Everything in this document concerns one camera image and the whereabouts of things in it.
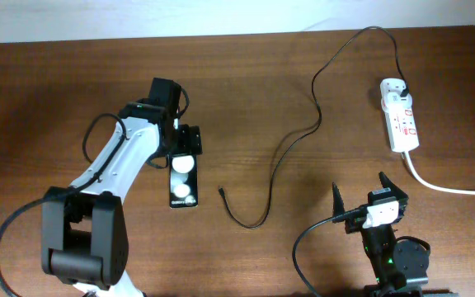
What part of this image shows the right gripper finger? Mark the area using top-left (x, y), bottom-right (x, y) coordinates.
top-left (332, 182), bottom-right (346, 217)
top-left (379, 172), bottom-right (405, 196)

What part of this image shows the black smartphone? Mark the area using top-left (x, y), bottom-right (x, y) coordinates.
top-left (169, 155), bottom-right (199, 209)

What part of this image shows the black charger cable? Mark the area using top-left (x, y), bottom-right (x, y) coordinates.
top-left (217, 26), bottom-right (411, 229)

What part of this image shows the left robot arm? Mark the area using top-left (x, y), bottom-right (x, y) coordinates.
top-left (41, 99), bottom-right (202, 296)

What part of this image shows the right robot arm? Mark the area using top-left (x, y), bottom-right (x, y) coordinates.
top-left (332, 172), bottom-right (430, 296)

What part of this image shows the white power strip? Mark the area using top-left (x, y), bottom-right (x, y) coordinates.
top-left (379, 78), bottom-right (419, 153)

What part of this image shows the white power strip cord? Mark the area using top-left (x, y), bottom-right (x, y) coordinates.
top-left (401, 150), bottom-right (475, 199)

